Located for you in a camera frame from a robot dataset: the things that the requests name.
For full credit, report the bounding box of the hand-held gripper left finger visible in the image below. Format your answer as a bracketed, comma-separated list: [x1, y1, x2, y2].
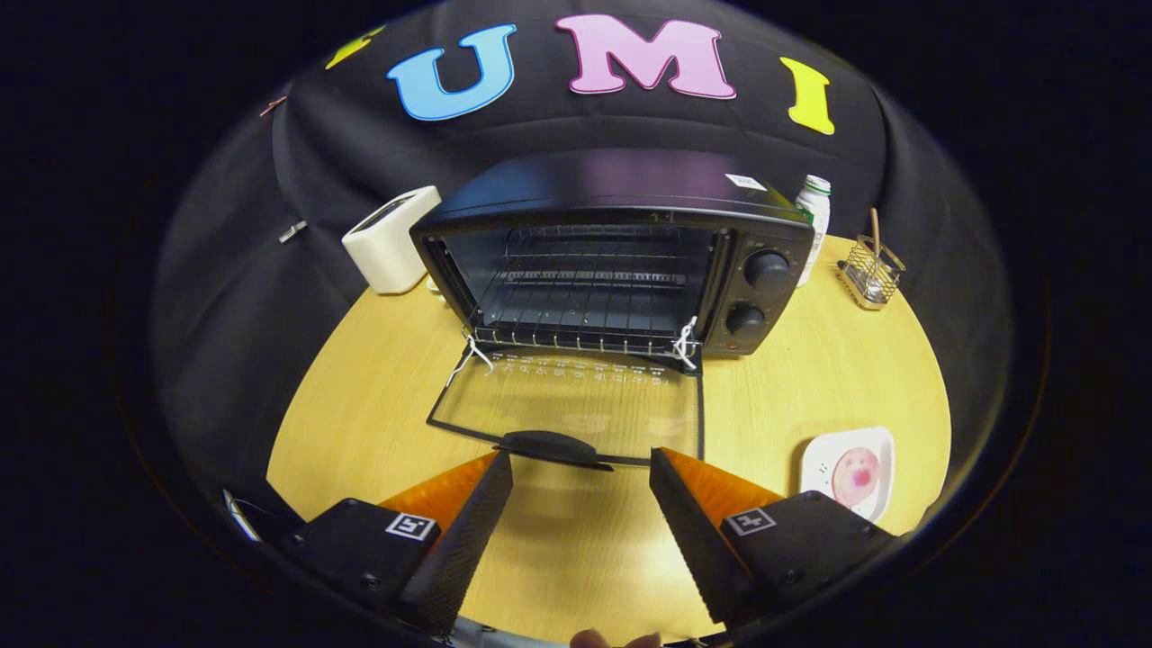
[274, 450, 515, 635]

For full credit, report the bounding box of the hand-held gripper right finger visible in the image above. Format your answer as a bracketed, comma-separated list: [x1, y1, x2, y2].
[648, 447, 901, 628]

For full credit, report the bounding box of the white square plate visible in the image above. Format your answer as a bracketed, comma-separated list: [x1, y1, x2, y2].
[800, 427, 896, 525]

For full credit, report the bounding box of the pink round food slice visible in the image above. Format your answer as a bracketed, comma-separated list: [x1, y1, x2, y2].
[832, 447, 881, 508]

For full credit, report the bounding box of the black toaster oven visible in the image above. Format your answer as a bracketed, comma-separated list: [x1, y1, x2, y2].
[409, 148, 816, 472]

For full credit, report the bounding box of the white pop-up toaster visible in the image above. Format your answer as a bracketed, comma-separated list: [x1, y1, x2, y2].
[342, 185, 443, 295]

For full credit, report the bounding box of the white bottle with green label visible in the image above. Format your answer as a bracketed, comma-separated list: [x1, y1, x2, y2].
[795, 175, 833, 287]

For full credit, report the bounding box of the white string tie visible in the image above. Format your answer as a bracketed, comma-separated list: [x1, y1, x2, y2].
[671, 316, 701, 372]
[447, 335, 495, 388]

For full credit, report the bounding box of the small wire basket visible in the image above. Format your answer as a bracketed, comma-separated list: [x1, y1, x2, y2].
[837, 234, 906, 311]

